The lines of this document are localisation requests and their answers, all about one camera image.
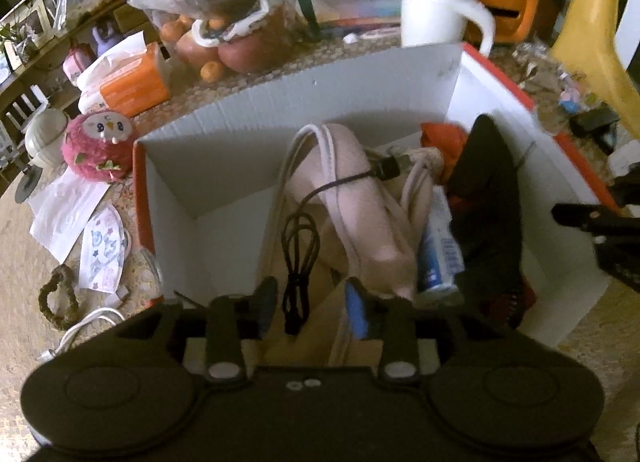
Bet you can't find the orange tissue pack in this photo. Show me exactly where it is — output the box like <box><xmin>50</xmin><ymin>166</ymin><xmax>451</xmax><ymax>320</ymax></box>
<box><xmin>77</xmin><ymin>34</ymin><xmax>173</xmax><ymax>117</ymax></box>

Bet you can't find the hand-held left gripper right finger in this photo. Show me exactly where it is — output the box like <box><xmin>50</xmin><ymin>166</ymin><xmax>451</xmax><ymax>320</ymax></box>
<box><xmin>345</xmin><ymin>276</ymin><xmax>506</xmax><ymax>385</ymax></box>

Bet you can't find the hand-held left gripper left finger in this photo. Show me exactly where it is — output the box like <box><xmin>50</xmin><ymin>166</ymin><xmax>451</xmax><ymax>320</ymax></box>
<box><xmin>117</xmin><ymin>276</ymin><xmax>279</xmax><ymax>386</ymax></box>

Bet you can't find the white paper sheet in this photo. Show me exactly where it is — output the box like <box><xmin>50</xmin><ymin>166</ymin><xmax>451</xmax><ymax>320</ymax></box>
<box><xmin>29</xmin><ymin>174</ymin><xmax>113</xmax><ymax>265</ymax></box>

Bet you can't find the pink bottle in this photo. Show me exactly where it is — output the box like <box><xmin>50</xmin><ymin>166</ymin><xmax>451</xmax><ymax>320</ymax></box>
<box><xmin>62</xmin><ymin>42</ymin><xmax>96</xmax><ymax>87</ymax></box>

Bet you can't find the brown braided hair tie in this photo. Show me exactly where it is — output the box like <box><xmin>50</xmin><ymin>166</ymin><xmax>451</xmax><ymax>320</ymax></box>
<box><xmin>37</xmin><ymin>264</ymin><xmax>80</xmax><ymax>330</ymax></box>

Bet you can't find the white charging cable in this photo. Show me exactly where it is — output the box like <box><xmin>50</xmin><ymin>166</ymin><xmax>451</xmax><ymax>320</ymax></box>
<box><xmin>39</xmin><ymin>306</ymin><xmax>128</xmax><ymax>363</ymax></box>

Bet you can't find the white round jar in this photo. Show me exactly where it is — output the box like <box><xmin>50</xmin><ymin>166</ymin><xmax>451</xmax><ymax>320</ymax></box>
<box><xmin>24</xmin><ymin>108</ymin><xmax>71</xmax><ymax>165</ymax></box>

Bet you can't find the black cable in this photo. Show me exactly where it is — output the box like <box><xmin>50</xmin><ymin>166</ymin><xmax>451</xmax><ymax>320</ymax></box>
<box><xmin>280</xmin><ymin>154</ymin><xmax>408</xmax><ymax>337</ymax></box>

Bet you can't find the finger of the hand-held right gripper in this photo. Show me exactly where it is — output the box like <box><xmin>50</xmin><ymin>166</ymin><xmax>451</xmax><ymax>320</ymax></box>
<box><xmin>607</xmin><ymin>174</ymin><xmax>640</xmax><ymax>205</ymax></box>
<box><xmin>551</xmin><ymin>203</ymin><xmax>640</xmax><ymax>293</ymax></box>

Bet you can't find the blue white tube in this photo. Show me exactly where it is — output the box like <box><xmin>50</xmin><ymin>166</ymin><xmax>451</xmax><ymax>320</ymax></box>
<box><xmin>417</xmin><ymin>187</ymin><xmax>466</xmax><ymax>297</ymax></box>

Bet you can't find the white mug with handle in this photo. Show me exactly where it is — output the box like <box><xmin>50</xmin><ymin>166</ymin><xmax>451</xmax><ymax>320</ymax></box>
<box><xmin>401</xmin><ymin>0</ymin><xmax>496</xmax><ymax>57</ymax></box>

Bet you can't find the pink blue figurine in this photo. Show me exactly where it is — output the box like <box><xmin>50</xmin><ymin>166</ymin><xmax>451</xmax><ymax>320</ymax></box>
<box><xmin>557</xmin><ymin>86</ymin><xmax>581</xmax><ymax>112</ymax></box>

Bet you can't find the small red black object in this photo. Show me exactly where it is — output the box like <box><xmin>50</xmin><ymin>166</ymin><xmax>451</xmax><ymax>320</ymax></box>
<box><xmin>487</xmin><ymin>287</ymin><xmax>523</xmax><ymax>330</ymax></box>

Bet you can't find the pink beige handbag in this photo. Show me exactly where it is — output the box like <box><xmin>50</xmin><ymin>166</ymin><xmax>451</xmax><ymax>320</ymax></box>
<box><xmin>260</xmin><ymin>123</ymin><xmax>436</xmax><ymax>368</ymax></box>

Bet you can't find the small purple container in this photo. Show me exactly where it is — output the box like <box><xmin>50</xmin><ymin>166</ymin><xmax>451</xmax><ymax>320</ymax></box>
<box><xmin>92</xmin><ymin>22</ymin><xmax>121</xmax><ymax>55</ymax></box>

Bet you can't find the white notepad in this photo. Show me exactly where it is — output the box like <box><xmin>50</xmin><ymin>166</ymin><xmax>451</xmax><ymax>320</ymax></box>
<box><xmin>610</xmin><ymin>142</ymin><xmax>640</xmax><ymax>177</ymax></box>

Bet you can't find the patterned face mask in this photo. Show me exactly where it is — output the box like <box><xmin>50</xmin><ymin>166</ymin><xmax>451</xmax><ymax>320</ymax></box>
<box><xmin>77</xmin><ymin>204</ymin><xmax>133</xmax><ymax>293</ymax></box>

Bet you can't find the yellow chair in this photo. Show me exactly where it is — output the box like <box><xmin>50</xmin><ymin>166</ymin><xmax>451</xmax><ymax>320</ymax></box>
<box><xmin>550</xmin><ymin>0</ymin><xmax>640</xmax><ymax>125</ymax></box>

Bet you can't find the pink plush toy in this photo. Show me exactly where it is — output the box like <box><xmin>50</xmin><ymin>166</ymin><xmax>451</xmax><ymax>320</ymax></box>
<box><xmin>61</xmin><ymin>110</ymin><xmax>136</xmax><ymax>185</ymax></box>

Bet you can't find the orange white cardboard box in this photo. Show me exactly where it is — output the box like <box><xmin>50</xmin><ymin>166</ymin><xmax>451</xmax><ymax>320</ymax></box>
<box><xmin>132</xmin><ymin>42</ymin><xmax>623</xmax><ymax>350</ymax></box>

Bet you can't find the wooden chair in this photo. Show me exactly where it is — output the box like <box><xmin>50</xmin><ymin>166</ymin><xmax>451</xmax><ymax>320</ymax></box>
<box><xmin>0</xmin><ymin>86</ymin><xmax>51</xmax><ymax>143</ymax></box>

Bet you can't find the orange knotted scarf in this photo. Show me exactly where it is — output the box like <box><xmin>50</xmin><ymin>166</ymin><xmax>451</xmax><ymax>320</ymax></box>
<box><xmin>419</xmin><ymin>122</ymin><xmax>471</xmax><ymax>207</ymax></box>

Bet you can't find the black cloth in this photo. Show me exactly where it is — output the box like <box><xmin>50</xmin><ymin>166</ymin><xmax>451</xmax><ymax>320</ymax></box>
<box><xmin>445</xmin><ymin>114</ymin><xmax>526</xmax><ymax>333</ymax></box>

